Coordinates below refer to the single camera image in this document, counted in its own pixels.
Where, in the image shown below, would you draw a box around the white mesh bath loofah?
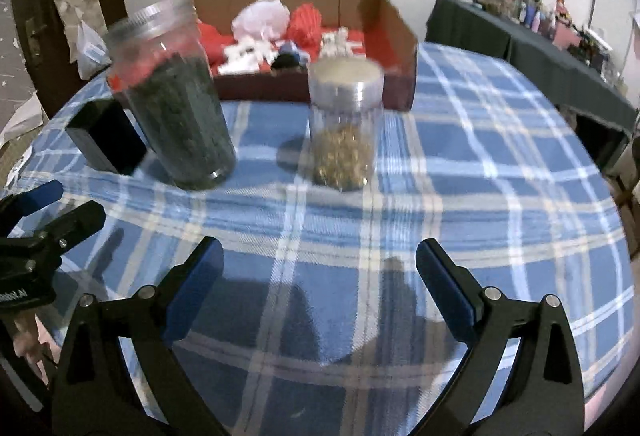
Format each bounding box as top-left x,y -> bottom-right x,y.
231,0 -> 292,43

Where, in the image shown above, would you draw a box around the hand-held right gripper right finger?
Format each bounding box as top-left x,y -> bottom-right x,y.
415,237 -> 587,436

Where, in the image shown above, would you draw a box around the dark cloth covered table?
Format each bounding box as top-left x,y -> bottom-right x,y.
424,0 -> 639,169

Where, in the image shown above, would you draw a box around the door handle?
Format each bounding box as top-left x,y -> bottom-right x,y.
27,15 -> 49,63

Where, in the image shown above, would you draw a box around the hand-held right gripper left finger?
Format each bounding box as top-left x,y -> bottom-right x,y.
51,236 -> 227,436

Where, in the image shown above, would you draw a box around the red foam net sleeve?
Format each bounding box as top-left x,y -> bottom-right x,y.
285,3 -> 326,63

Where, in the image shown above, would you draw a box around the red soft cloth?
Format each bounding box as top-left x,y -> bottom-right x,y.
197,20 -> 237,73

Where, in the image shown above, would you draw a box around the pale hanging door organizer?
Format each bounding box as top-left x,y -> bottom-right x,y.
37,0 -> 114,83

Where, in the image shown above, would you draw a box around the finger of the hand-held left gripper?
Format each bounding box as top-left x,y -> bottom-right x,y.
34,201 -> 108,258
0,179 -> 66,238

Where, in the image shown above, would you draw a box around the dark printed box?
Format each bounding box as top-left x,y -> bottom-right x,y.
64,97 -> 149,176

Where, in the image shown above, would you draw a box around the white paper scraps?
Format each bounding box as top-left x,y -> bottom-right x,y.
0,92 -> 49,148

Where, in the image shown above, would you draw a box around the clear plastic bag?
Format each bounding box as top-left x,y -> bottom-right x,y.
74,17 -> 113,83

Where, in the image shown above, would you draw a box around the small clear jar yellow contents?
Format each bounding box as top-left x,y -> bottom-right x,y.
306,55 -> 387,193

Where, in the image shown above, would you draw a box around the large glass jar dark contents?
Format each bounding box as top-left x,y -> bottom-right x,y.
102,0 -> 238,192

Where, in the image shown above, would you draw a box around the row of cosmetic bottles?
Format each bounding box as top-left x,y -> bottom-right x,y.
434,0 -> 627,83

